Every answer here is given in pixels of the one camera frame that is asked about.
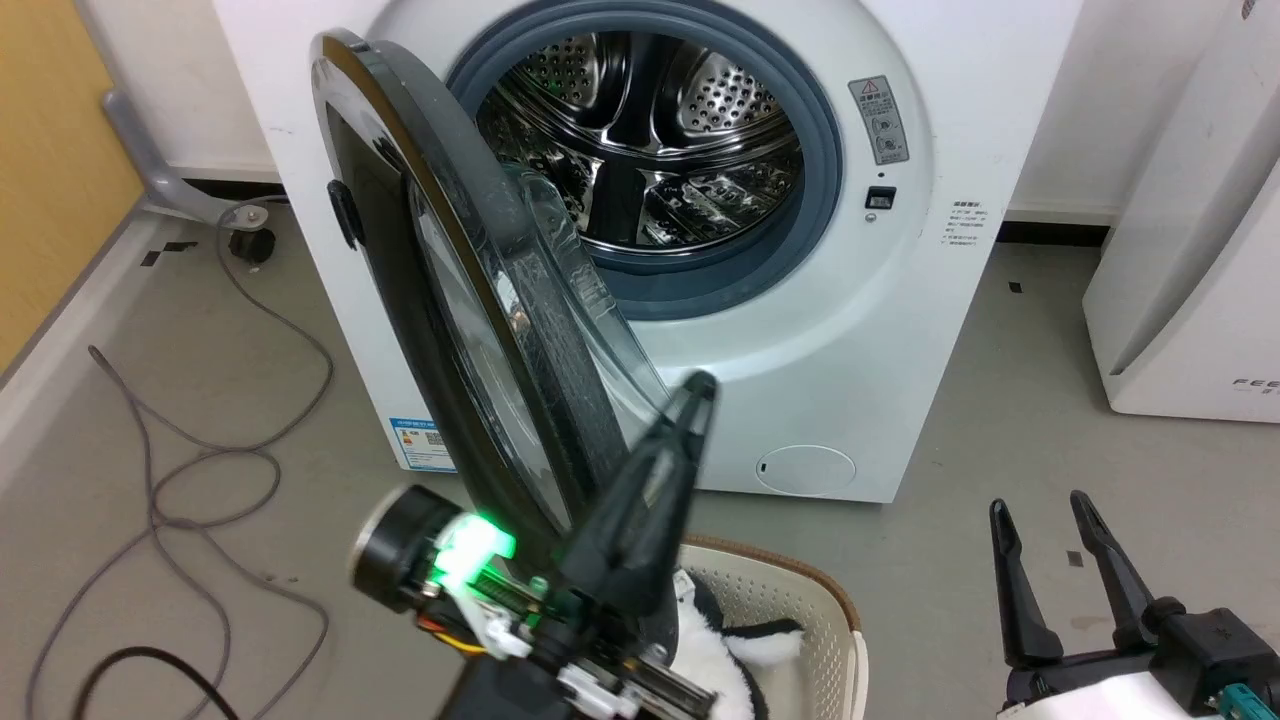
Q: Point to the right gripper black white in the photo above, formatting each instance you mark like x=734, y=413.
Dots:
x=1200, y=660

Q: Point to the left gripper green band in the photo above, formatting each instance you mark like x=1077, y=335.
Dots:
x=500, y=590

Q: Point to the black round washer door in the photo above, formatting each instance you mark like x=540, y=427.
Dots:
x=470, y=300

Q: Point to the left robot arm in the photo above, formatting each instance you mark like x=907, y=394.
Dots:
x=400, y=548

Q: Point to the white front-load washing machine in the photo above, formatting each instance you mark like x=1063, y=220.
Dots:
x=850, y=380

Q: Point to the grey rubber door gasket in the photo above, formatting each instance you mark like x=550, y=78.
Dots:
x=815, y=180

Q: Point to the black door latch socket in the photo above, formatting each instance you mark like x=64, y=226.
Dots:
x=880, y=198

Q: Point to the black and white plush toy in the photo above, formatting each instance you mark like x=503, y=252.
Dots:
x=715, y=660

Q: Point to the round white filter cover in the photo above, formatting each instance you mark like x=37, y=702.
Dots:
x=806, y=470

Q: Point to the cream perforated laundry basket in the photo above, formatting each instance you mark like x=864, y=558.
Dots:
x=800, y=600

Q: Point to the blue energy label sticker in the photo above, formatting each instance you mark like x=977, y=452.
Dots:
x=422, y=445

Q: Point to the white appliance with grey stripe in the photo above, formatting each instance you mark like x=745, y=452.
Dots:
x=1190, y=260

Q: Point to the printed text label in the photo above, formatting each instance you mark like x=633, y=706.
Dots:
x=968, y=225

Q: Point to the steel perforated washer drum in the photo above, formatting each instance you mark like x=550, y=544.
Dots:
x=650, y=130

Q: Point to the grey warning label sticker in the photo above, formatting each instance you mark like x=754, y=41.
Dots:
x=880, y=120

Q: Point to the black caster wheel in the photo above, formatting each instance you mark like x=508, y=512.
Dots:
x=250, y=245

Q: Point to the grey caster leg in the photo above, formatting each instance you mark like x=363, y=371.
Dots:
x=150, y=165

